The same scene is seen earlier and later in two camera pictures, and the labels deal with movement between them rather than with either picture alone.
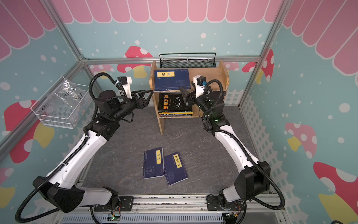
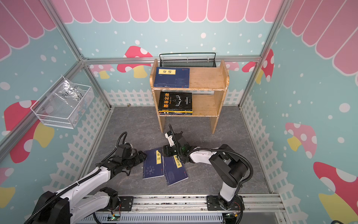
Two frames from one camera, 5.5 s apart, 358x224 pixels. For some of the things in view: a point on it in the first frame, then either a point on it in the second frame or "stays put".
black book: (173, 102) stays put
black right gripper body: (191, 96) to (170, 150)
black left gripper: (141, 105) to (136, 157)
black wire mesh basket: (187, 60) stays put
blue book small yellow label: (171, 80) stays put
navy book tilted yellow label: (174, 168) stays put
